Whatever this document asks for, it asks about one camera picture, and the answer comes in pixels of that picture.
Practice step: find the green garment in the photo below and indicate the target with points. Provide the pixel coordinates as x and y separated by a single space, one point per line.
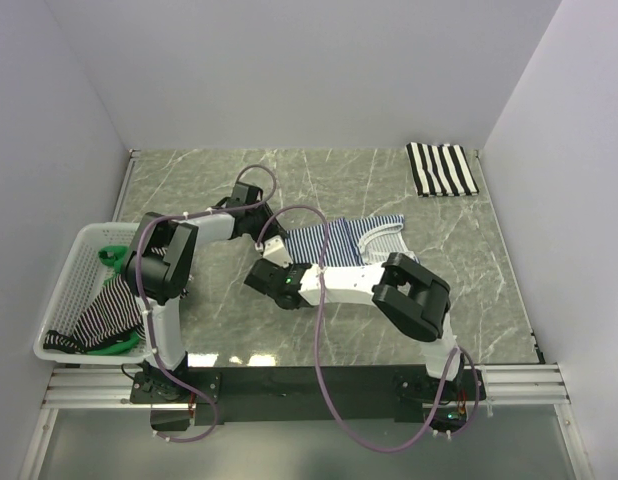
111 260

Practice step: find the dark striped tank top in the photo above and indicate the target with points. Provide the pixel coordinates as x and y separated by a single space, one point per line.
75 341

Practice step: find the folded black white tank top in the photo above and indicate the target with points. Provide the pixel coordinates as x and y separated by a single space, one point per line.
441 170

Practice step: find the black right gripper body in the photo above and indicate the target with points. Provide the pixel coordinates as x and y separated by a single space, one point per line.
277 297

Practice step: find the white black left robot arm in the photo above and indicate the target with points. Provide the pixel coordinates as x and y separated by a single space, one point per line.
157 266

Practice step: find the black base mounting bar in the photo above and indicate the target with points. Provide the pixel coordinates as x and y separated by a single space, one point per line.
403 393

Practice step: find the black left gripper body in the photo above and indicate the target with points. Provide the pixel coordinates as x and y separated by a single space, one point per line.
262 224

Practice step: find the white plastic laundry basket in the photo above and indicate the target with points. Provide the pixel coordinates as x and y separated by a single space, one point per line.
81 279

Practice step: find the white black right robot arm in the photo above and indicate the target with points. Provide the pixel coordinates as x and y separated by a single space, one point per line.
414 299

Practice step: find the blue white striped tank top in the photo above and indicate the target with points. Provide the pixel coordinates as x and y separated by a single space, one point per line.
352 242

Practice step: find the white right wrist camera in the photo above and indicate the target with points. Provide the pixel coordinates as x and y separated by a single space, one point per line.
274 251

